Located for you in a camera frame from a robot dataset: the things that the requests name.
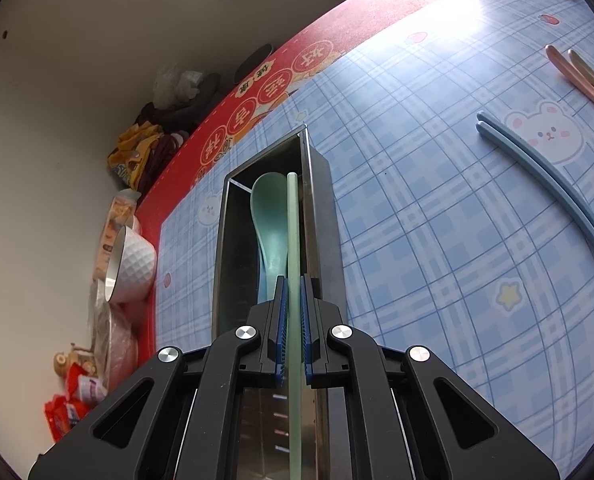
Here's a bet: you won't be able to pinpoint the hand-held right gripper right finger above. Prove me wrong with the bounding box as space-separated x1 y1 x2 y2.
301 272 560 480

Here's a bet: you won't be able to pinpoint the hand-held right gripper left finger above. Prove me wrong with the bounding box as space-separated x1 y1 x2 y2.
29 276 288 480

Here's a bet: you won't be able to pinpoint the green chopstick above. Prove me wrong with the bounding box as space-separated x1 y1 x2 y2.
286 172 308 480

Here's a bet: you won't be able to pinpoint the stainless steel utensil tray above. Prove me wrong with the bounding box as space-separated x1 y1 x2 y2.
211 125 348 480

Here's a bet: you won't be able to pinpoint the green spoon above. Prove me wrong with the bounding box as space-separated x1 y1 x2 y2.
250 172 292 306

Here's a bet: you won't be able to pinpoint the blue chopstick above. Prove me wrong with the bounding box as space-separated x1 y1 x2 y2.
477 110 594 256
477 121 594 283

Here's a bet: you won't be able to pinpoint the pink chopstick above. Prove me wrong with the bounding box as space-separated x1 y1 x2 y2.
545 45 594 122

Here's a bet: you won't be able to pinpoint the white dimpled bowl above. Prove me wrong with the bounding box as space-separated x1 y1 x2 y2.
106 225 158 303

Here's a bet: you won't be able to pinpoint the plastic-wrapped bowl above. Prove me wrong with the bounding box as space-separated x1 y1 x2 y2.
94 300 140 391

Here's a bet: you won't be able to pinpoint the tissue pack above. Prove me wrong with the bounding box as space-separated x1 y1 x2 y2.
93 195 142 281

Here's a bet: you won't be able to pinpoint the maroon clothes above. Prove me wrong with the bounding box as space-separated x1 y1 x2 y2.
142 130 190 193

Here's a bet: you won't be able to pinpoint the red snack packet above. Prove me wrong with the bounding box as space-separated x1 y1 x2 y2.
44 365 108 443

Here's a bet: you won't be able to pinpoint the yellow snack bag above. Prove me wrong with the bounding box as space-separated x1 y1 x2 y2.
108 122 165 186

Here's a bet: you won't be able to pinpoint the dark grey bin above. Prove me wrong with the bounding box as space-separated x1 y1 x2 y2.
177 72 222 121

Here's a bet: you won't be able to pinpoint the clear plastic bag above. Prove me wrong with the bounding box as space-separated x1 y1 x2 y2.
153 62 202 111

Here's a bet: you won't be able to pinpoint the black air fryer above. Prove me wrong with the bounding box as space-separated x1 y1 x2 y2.
234 44 274 83

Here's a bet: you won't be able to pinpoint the red printed tablecloth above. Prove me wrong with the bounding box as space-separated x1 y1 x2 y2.
104 0 532 411

